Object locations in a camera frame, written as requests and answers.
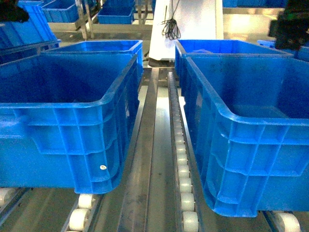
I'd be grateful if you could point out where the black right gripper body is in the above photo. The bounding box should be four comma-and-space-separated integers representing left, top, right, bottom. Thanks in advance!
268, 0, 309, 50

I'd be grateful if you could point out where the far right blue bin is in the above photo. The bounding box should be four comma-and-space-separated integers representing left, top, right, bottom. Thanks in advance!
257, 40, 309, 62

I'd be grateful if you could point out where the right front blue bin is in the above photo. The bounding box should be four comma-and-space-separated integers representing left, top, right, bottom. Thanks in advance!
182, 55, 309, 217

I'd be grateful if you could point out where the right rear blue bin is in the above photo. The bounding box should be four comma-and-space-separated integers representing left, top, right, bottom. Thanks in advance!
175, 40, 293, 76

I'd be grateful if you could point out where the white pillar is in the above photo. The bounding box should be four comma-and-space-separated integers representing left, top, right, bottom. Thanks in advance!
148, 0, 224, 61

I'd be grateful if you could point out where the blue bin behind rack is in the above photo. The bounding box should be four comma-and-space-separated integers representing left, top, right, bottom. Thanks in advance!
98, 7, 134, 24

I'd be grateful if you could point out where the left rear blue bin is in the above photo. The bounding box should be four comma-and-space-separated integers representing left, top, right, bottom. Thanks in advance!
45, 40, 143, 84

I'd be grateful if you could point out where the white roller track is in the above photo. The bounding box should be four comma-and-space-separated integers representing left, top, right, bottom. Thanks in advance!
167, 71, 199, 232

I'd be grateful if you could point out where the left front blue bin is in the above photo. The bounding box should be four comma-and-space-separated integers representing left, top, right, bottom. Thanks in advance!
0, 53, 139, 194

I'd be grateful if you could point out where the black coiled cable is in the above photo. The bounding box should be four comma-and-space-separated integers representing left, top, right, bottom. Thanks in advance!
158, 0, 182, 41

